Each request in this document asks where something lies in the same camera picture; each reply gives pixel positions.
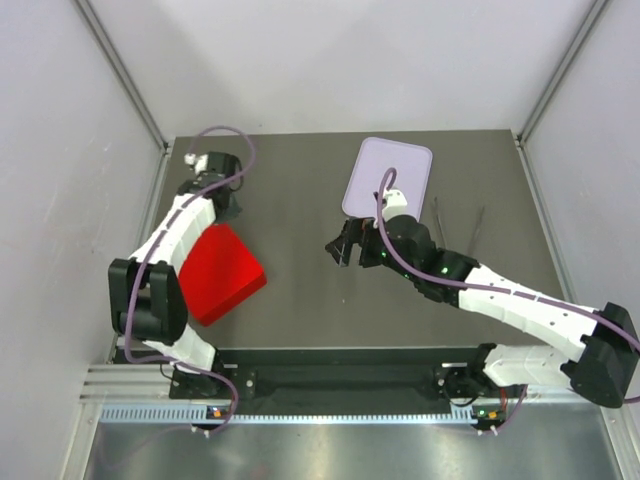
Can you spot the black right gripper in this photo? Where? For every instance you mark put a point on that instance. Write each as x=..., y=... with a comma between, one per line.
x=361, y=231

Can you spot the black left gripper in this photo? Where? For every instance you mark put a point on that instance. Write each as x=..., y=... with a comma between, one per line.
x=230, y=212

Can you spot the red box lid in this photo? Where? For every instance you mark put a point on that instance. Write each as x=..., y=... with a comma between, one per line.
x=219, y=274

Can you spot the metal tongs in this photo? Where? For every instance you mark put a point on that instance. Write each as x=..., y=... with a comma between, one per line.
x=458, y=231

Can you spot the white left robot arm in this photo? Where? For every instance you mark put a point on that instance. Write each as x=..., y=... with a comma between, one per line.
x=146, y=300

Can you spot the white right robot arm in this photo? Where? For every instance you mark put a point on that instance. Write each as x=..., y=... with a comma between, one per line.
x=591, y=352

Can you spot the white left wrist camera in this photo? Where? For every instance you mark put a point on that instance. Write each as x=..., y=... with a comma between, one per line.
x=196, y=163

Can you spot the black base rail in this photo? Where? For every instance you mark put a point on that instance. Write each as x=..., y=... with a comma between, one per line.
x=358, y=381

